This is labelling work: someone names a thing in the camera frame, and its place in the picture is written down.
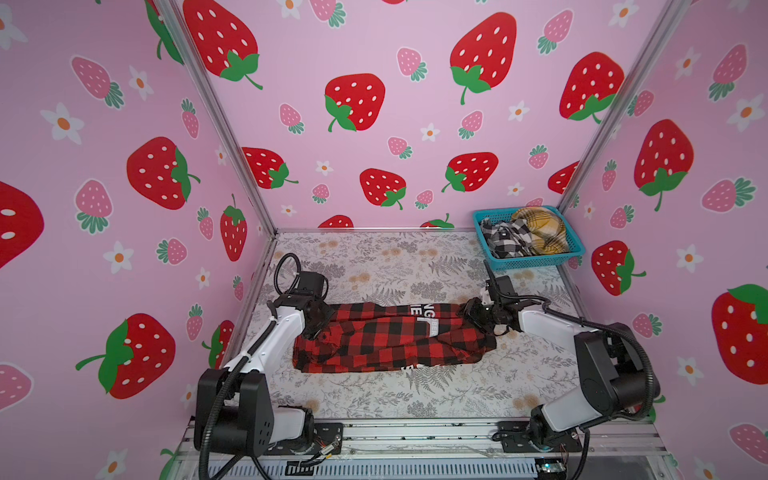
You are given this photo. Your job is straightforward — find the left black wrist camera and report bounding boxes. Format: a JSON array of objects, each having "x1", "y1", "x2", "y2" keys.
[{"x1": 296, "y1": 271, "x2": 329, "y2": 299}]

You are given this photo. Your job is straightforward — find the teal plastic basket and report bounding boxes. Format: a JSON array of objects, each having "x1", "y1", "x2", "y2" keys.
[{"x1": 472, "y1": 206, "x2": 585, "y2": 270}]

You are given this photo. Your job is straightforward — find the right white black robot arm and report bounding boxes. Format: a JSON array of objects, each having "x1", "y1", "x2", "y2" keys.
[{"x1": 460, "y1": 294, "x2": 661, "y2": 451}]

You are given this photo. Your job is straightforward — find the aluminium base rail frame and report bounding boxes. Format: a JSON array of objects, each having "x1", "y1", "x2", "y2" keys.
[{"x1": 158, "y1": 416, "x2": 682, "y2": 480}]

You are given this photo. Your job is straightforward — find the yellow plaid shirt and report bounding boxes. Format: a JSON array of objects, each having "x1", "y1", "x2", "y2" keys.
[{"x1": 511, "y1": 206, "x2": 570, "y2": 255}]

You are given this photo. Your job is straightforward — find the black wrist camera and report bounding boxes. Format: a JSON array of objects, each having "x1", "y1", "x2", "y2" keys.
[
  {"x1": 296, "y1": 271, "x2": 329, "y2": 299},
  {"x1": 483, "y1": 260, "x2": 517, "y2": 302}
]

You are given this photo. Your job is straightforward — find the red black plaid shirt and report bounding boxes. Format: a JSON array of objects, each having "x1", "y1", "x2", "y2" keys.
[{"x1": 292, "y1": 302, "x2": 497, "y2": 374}]

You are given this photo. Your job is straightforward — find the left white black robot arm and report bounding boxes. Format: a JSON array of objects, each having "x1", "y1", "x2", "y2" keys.
[{"x1": 194, "y1": 293, "x2": 334, "y2": 457}]

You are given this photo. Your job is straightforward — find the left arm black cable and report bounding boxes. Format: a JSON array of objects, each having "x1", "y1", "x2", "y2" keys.
[{"x1": 197, "y1": 253, "x2": 304, "y2": 480}]

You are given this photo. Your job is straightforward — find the black white plaid shirt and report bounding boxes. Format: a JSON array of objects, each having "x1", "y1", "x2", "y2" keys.
[{"x1": 479, "y1": 218, "x2": 535, "y2": 260}]

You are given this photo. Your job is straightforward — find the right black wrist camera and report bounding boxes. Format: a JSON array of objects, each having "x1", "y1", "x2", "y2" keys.
[{"x1": 483, "y1": 260, "x2": 517, "y2": 302}]

